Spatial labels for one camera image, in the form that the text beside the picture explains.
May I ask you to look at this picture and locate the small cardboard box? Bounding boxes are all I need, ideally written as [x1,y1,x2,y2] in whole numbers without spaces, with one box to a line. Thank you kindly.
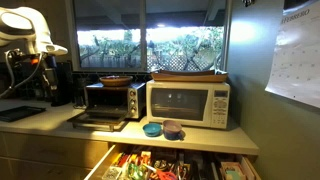
[219,161,248,180]

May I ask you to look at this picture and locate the long wooden serving tray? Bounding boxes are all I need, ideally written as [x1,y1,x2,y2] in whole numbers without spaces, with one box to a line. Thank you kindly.
[150,68,229,84]

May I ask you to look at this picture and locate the beige cabinet front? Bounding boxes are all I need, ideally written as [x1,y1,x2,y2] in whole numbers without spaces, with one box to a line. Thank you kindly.
[0,131,115,180]

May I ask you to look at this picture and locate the black coffee maker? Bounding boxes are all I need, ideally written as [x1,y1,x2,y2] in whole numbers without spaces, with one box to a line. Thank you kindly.
[49,61,74,108]

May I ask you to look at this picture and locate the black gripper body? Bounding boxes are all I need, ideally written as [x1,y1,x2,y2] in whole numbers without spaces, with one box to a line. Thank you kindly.
[40,55,60,92]

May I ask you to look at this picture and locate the brown wooden bowl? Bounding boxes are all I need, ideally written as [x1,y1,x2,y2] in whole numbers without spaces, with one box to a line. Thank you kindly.
[98,75,134,88]

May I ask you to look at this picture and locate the black flat tray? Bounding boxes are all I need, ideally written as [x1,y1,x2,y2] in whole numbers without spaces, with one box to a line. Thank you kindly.
[0,105,47,123]

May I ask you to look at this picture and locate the white wall calendar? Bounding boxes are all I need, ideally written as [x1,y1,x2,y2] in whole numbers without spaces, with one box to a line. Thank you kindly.
[264,0,320,110]

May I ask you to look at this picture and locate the teal small bowl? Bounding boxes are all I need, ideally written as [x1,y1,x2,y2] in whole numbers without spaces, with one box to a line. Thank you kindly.
[142,122,163,138]

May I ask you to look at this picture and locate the open beige drawer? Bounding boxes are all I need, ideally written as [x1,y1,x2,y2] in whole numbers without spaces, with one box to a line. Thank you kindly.
[83,142,263,180]

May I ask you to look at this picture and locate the kitchen window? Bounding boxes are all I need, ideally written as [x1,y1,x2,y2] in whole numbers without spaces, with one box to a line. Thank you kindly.
[64,0,233,73]

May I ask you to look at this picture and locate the silver toaster oven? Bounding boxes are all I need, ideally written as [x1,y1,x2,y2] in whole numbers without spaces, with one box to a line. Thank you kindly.
[67,81,147,133]

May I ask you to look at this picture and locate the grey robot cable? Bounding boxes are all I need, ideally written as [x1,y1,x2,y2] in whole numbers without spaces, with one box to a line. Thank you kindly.
[0,48,45,100]

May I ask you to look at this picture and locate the pink scissors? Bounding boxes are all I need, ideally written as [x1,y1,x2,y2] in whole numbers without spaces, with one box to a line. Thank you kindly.
[143,163,179,180]

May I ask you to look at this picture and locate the white microwave oven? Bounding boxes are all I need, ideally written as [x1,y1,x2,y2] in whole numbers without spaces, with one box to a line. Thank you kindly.
[145,79,232,131]

